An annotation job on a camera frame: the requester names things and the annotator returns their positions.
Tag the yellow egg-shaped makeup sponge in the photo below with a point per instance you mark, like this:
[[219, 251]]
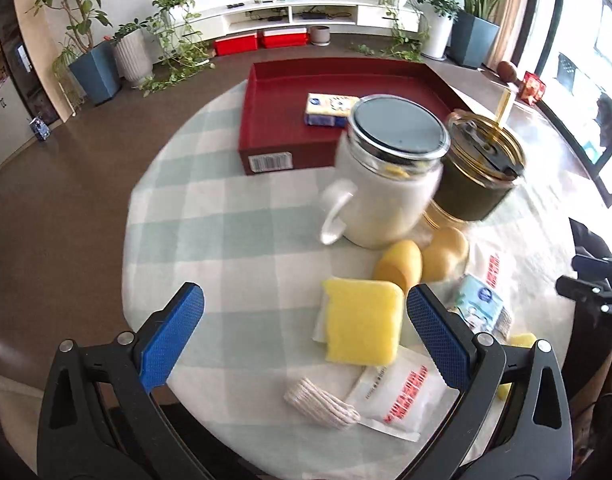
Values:
[[398, 265]]

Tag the red tray box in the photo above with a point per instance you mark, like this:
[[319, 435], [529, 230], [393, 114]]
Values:
[[276, 115]]

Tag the plant in white ribbed planter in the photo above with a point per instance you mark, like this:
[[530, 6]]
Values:
[[133, 57]]

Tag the large white red-print packet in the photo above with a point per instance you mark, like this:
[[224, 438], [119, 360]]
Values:
[[401, 395]]

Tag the red storage box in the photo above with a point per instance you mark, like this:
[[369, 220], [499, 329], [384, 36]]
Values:
[[235, 46], [284, 39]]

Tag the trailing green vine plant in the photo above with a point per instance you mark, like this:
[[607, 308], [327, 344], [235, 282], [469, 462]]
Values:
[[178, 45]]

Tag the small blue box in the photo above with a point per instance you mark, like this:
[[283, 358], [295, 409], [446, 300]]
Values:
[[40, 129]]

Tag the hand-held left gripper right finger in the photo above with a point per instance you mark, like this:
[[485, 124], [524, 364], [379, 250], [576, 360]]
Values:
[[438, 340]]

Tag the black chair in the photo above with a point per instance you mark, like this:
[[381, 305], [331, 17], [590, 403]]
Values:
[[591, 237]]

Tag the plain white packet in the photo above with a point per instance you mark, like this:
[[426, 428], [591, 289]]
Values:
[[320, 327]]

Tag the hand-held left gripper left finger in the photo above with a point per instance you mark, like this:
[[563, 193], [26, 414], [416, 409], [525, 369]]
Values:
[[170, 340]]

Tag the small yellow sponge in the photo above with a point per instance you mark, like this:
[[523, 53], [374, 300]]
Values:
[[523, 340]]

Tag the broad-leaf plant in blue planter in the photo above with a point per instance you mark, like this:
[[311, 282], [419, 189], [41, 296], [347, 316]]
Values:
[[473, 40]]

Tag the brown wooden ornament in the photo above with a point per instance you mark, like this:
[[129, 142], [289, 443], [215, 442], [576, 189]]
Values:
[[508, 71]]

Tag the tall plant in blue planter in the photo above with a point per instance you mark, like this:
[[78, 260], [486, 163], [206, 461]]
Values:
[[93, 75]]

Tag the plant in white smooth pot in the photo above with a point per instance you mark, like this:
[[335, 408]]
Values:
[[438, 35]]

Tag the grey round pot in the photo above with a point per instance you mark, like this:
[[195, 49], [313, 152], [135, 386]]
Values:
[[320, 36]]

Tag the small red gift box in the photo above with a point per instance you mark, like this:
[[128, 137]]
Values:
[[531, 87]]

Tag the white cabinet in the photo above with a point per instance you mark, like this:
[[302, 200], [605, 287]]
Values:
[[5, 125]]

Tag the amber tumbler with dark sleeve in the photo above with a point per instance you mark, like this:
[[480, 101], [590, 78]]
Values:
[[468, 187]]

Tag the yellow and blue tissue pack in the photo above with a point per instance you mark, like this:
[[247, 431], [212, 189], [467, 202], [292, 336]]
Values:
[[331, 107]]

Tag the yellow gourd-shaped makeup sponge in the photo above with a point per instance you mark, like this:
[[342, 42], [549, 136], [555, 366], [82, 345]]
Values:
[[443, 255]]

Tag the light blue tissue pack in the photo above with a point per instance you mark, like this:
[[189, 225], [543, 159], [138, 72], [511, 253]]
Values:
[[478, 302]]

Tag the beige curtain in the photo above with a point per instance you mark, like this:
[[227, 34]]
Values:
[[516, 20]]

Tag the yellow rectangular sponge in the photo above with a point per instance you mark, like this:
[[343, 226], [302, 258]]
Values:
[[363, 322]]

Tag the white knit cloth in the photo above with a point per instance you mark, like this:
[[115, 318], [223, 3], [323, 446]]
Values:
[[318, 402]]

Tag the small white red-print packet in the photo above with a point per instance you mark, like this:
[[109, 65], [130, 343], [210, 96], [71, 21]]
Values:
[[486, 265]]

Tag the white mug with lid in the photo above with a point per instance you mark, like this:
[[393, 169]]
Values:
[[381, 200]]

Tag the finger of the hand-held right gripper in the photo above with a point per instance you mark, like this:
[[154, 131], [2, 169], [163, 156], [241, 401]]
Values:
[[586, 292], [601, 267]]

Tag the white TV stand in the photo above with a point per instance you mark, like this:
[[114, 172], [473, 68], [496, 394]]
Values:
[[246, 12]]

